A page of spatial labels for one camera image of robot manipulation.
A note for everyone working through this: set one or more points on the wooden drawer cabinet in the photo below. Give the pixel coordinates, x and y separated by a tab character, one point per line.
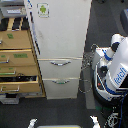
19	69

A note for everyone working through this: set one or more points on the white fridge door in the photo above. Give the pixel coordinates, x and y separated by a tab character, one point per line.
63	32

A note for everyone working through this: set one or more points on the green android sticker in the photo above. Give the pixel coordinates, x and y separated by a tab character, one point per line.
43	9

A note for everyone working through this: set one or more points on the middle fridge drawer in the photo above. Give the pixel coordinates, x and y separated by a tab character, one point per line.
60	68

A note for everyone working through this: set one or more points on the fridge drawer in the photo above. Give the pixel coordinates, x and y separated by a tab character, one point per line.
60	68
61	88

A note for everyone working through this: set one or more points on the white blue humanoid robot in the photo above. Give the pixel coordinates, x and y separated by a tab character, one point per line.
110	66

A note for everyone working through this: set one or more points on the grey box on cabinet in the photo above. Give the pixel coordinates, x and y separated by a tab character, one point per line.
13	11

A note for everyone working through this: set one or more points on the white refrigerator body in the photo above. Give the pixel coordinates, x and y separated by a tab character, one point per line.
59	29

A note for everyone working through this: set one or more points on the bottom fridge drawer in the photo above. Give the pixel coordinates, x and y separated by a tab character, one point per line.
61	88

